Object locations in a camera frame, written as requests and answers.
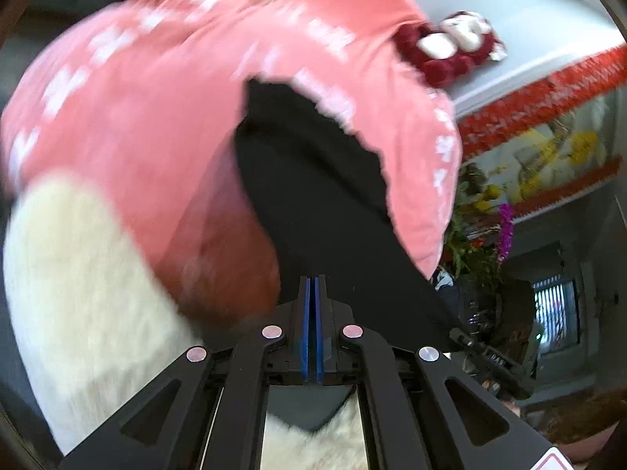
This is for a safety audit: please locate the wall painting with yellow flowers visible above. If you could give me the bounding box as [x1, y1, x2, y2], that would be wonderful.
[460, 95, 624, 219]

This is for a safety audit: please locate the window with bars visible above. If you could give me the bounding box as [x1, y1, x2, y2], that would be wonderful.
[531, 278, 582, 354]

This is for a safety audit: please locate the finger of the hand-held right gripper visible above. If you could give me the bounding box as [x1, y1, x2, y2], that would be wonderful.
[448, 328, 483, 359]

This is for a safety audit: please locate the red fringed wall banner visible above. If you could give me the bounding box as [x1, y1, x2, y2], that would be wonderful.
[458, 46, 627, 161]

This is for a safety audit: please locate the black garment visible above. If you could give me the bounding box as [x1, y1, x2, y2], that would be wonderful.
[234, 78, 464, 432]

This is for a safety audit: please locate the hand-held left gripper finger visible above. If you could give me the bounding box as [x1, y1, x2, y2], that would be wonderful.
[313, 277, 554, 470]
[59, 277, 313, 470]

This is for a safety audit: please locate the white fluffy blanket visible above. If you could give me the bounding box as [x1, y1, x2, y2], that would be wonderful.
[2, 176, 369, 470]

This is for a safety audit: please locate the red and white plush toy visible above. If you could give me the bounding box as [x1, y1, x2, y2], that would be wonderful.
[393, 10, 509, 87]

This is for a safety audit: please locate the pink printed blanket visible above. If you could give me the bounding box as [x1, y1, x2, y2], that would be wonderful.
[0, 0, 464, 321]

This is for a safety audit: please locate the potted plant with purple orchid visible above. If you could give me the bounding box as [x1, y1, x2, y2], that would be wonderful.
[442, 161, 516, 292]

